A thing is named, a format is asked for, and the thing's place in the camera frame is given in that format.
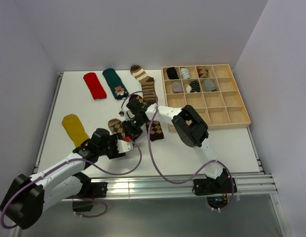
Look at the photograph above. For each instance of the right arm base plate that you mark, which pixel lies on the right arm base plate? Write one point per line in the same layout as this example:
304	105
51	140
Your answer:
204	187

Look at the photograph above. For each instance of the rolled orange argyle sock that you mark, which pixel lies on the rolled orange argyle sock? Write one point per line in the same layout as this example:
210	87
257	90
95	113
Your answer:
202	72

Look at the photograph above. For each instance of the brown striped sock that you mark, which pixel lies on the brown striped sock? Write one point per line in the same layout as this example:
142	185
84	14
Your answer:
147	82

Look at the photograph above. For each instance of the light brown argyle sock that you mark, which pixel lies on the light brown argyle sock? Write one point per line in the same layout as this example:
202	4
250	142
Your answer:
116	127

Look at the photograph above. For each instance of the yellow bear sock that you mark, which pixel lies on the yellow bear sock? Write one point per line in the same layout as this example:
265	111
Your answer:
74	129

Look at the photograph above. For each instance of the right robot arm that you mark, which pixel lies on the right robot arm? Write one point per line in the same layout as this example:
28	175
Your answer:
192	130

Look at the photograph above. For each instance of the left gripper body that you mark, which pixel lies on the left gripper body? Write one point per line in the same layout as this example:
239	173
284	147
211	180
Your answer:
110	148

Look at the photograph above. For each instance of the wooden compartment tray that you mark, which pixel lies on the wooden compartment tray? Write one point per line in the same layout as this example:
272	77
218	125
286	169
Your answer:
221	109

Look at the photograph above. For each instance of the rolled beige sock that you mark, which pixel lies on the rolled beige sock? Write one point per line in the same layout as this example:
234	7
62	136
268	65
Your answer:
177	87

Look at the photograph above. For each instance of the rolled grey sock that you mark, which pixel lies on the rolled grey sock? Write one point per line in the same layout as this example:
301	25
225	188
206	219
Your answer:
209	85

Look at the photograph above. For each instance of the rolled white striped sock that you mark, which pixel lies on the rolled white striped sock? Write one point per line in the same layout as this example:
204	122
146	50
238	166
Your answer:
185	74

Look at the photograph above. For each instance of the dark brown argyle sock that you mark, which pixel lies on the dark brown argyle sock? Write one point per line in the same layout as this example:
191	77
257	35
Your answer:
156	132

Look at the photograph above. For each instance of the red sock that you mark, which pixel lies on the red sock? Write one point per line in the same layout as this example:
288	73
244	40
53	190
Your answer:
94	86

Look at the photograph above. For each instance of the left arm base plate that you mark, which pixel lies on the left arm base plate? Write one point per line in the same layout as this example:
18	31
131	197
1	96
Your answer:
100	188

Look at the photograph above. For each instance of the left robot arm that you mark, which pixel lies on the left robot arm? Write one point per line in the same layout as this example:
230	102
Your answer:
29	196

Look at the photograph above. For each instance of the green bear sock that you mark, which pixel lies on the green bear sock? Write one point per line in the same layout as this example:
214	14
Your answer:
115	84

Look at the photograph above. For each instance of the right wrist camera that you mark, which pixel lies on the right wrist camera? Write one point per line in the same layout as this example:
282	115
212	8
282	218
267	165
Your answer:
127	114

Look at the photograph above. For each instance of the rolled black white sock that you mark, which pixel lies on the rolled black white sock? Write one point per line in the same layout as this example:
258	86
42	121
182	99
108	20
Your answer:
193	87

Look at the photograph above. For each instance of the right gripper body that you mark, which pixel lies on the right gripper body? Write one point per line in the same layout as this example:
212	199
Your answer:
133	127

